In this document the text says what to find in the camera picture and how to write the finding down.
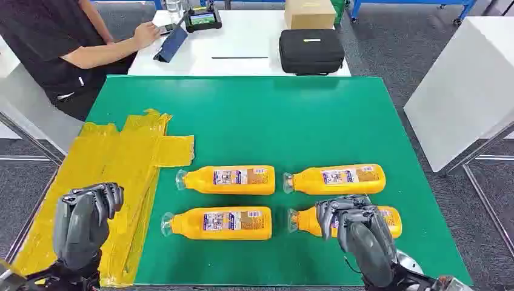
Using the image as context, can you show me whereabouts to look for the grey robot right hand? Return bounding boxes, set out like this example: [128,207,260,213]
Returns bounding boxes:
[315,195,399,289]

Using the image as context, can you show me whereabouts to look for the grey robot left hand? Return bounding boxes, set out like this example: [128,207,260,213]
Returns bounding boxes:
[53,182,124,270]

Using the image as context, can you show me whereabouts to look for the orange drink bottle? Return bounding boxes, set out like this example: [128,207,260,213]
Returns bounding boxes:
[287,206,402,239]
[161,206,273,241]
[176,165,276,196]
[282,163,387,196]

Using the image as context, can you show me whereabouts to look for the yellow plastic sheet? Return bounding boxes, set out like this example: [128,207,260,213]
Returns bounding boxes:
[12,108,196,289]

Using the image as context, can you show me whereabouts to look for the white table beside person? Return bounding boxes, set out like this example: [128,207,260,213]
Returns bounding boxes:
[0,35,84,166]

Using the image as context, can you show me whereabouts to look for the green table mat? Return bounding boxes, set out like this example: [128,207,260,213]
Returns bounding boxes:
[86,75,474,287]

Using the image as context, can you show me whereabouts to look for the white angled side table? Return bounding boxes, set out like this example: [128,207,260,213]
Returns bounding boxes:
[403,16,514,258]

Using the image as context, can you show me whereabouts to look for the person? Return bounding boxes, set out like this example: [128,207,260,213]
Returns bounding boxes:
[0,0,161,122]

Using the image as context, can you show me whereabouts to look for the black zip case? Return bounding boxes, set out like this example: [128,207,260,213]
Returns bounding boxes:
[278,28,346,76]

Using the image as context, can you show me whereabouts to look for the person's hand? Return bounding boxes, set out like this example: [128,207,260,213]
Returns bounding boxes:
[132,21,162,50]

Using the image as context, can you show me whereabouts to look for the blue tablet folio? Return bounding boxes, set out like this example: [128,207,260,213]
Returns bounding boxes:
[153,24,189,64]

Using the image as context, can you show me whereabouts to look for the green crate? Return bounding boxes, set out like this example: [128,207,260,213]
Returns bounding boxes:
[330,0,347,25]

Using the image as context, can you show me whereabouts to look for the cardboard box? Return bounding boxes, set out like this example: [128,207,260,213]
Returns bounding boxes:
[284,0,337,30]

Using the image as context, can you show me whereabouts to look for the white desk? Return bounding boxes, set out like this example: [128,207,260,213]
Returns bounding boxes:
[127,9,352,78]

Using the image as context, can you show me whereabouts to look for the clear drinking glass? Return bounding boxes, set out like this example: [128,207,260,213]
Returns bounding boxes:
[165,0,184,19]

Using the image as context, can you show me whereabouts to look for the black handheld screen controller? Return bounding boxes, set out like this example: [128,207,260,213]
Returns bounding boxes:
[183,4,223,34]

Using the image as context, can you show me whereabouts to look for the blue metal rack frame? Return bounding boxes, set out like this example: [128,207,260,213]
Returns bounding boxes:
[348,0,479,27]

